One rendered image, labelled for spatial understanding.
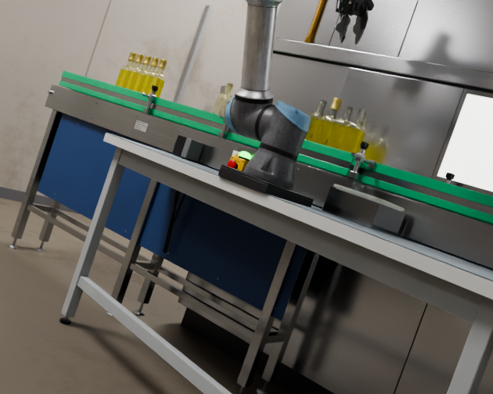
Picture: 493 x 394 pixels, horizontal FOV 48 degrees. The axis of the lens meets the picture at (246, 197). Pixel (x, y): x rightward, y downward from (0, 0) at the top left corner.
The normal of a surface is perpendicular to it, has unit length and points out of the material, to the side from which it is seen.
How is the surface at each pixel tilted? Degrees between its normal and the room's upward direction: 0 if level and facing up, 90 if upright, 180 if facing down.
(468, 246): 90
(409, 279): 90
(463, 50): 90
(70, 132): 90
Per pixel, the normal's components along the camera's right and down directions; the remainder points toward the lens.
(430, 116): -0.56, -0.15
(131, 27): 0.65, 0.26
